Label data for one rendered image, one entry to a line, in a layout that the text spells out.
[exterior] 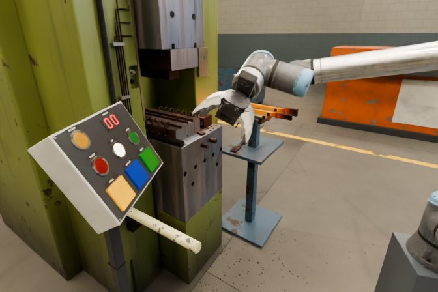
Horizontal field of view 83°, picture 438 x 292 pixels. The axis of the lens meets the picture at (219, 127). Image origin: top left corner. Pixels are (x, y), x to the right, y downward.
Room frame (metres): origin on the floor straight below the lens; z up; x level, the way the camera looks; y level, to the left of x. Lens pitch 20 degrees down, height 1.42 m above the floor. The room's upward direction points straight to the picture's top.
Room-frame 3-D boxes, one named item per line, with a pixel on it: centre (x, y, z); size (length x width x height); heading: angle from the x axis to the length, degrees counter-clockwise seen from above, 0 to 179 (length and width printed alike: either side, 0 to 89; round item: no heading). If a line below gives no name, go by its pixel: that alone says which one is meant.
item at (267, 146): (1.62, -0.25, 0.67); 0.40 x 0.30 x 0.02; 146
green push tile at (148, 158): (0.78, 0.25, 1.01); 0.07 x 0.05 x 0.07; 173
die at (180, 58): (1.33, 0.34, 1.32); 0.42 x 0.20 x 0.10; 58
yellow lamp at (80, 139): (0.59, 0.36, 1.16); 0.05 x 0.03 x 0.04; 148
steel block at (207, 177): (1.38, 0.32, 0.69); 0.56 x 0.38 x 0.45; 58
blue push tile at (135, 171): (0.68, 0.26, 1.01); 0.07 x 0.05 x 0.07; 173
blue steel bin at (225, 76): (5.30, -0.31, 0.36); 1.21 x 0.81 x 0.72; 63
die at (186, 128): (1.33, 0.34, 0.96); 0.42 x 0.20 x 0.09; 58
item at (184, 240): (0.88, 0.27, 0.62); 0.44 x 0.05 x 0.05; 58
